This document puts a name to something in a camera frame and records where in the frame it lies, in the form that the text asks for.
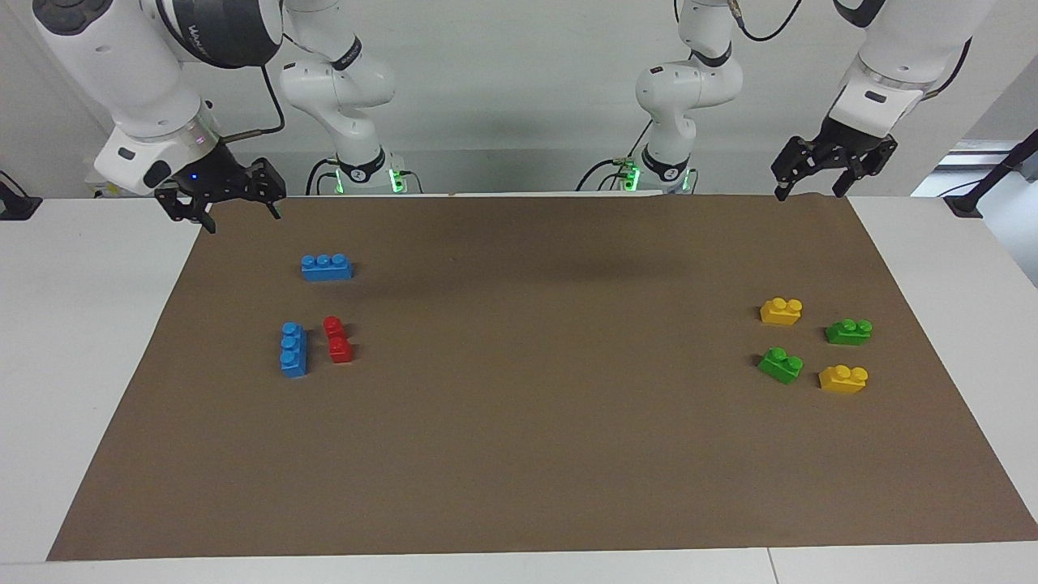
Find black table clamp with rod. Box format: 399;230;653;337
943;130;1038;218

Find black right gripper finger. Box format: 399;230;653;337
243;158;287;221
154;185;218;235

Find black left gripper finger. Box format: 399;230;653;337
770;136;821;203
831;138;899;200

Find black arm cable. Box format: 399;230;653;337
217;63;286;145
728;0;974;102

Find blue three-stud toy brick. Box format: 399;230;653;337
301;254;354;282
280;321;309;379

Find black table clamp mount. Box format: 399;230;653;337
0;170;43;221

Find black base cable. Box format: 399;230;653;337
306;157;338;196
576;120;654;192

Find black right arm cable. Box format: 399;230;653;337
217;63;286;145

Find brown paper table mat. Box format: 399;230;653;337
46;192;1038;562

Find green two-stud toy brick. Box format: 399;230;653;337
757;346;804;384
826;318;874;346

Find yellow two-stud toy brick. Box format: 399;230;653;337
760;297;804;326
818;364;869;395

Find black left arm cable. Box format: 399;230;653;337
728;0;974;102

